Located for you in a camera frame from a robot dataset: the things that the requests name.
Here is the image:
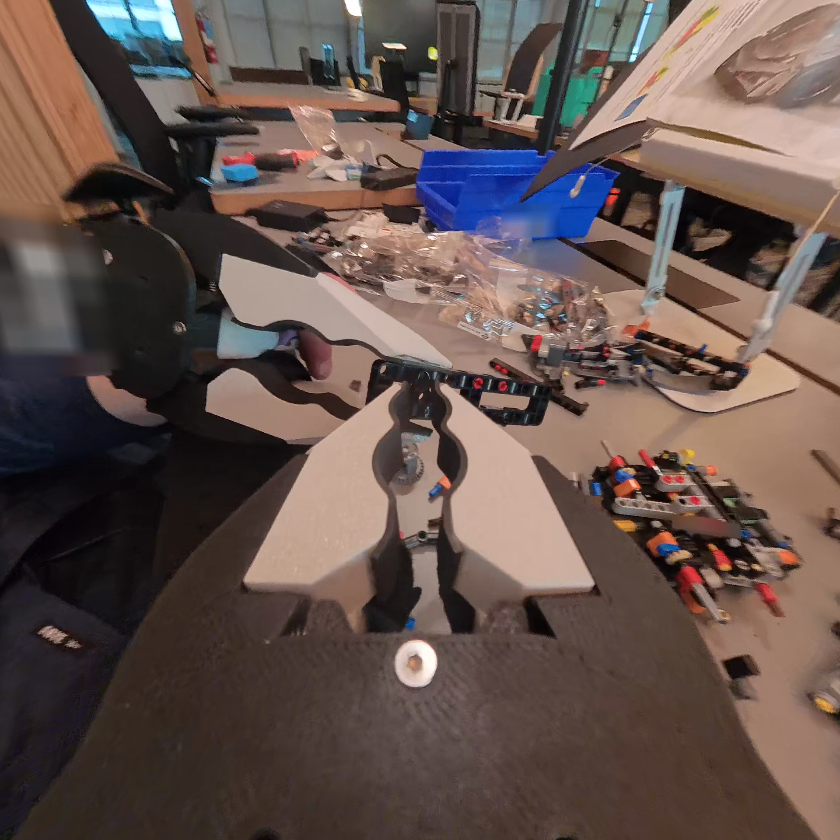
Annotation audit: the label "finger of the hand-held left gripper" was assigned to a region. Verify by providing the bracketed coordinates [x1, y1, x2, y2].
[205, 357, 368, 448]
[217, 255, 454, 370]

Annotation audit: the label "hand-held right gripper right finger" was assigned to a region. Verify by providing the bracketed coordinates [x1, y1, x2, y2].
[433, 382, 596, 634]

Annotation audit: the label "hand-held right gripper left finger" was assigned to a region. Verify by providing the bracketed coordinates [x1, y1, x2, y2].
[243, 382, 404, 634]

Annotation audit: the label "black lego frame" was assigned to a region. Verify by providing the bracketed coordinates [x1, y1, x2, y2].
[366, 357, 551, 427]

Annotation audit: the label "person's left forearm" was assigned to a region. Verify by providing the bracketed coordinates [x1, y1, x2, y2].
[85, 374, 168, 431]

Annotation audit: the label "long black lego beam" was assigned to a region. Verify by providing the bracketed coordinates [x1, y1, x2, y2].
[489, 357, 589, 416]

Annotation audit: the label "multicolour lego chassis assembly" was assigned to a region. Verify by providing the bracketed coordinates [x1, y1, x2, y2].
[591, 448, 803, 621]

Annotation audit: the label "clear bags of lego parts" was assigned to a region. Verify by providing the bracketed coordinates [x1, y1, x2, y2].
[322, 230, 614, 349]

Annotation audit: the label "black curved lego subframe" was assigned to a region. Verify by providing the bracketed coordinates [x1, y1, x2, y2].
[633, 328, 751, 391]

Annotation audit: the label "lego instruction booklet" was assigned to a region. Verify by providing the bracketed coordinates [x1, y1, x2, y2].
[521, 0, 840, 201]

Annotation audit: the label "person's left hand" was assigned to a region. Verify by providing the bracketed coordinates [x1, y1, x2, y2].
[298, 331, 336, 382]

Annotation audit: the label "black power adapter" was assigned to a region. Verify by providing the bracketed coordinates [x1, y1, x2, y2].
[360, 167, 421, 193]
[252, 200, 329, 232]

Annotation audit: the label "red black hand tool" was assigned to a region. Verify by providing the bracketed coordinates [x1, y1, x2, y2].
[223, 150, 316, 173]

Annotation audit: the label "blue storage bin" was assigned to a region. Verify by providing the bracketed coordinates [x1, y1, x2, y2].
[416, 150, 619, 240]

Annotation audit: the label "black office chair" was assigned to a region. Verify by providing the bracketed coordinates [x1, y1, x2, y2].
[49, 0, 260, 204]

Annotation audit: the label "person's dark blue trousers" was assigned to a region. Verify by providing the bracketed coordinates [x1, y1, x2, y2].
[0, 367, 309, 840]

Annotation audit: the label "white book stand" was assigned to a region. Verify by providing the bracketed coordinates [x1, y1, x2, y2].
[600, 112, 840, 414]

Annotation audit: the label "black cabinet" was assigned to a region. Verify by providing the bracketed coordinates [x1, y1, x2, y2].
[436, 3, 480, 116]

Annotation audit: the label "green object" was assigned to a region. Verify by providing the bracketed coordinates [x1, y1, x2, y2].
[532, 62, 595, 132]

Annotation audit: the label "black metal pole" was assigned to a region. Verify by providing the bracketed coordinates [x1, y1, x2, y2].
[538, 0, 592, 155]

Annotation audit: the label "dark wall screen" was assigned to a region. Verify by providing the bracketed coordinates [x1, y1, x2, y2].
[364, 0, 437, 56]

